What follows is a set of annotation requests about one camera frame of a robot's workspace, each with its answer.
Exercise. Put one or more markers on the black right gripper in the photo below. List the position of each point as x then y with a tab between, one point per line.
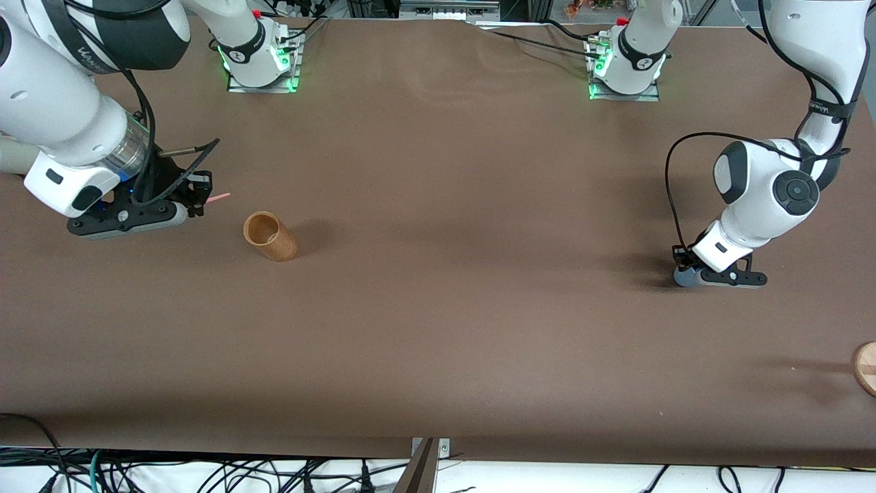
163	179

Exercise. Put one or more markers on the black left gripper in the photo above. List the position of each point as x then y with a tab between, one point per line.
683	257

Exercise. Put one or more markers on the blue cup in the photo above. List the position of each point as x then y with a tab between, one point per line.
684	278

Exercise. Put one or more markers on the pink chopstick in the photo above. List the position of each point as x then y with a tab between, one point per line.
220	198

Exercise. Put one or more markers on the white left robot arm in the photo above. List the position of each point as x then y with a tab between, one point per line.
759	198

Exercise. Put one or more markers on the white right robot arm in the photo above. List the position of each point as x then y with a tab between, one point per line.
55	103

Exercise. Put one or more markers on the wooden cylindrical cup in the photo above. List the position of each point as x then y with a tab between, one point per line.
274	246

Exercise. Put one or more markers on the round wooden coaster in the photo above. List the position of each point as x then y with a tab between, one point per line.
868	370

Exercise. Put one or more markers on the orange cluttered object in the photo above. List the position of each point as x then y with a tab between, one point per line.
588	8

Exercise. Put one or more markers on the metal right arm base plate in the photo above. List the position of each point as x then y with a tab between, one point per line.
239	87

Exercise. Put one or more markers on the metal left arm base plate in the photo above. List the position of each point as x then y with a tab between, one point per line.
643	97

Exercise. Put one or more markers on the metal table edge bracket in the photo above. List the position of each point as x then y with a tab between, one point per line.
445	448

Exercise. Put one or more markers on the aluminium frame rail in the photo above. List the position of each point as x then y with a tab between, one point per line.
445	10

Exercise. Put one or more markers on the dark camera mount pole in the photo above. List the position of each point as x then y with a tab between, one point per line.
419	476

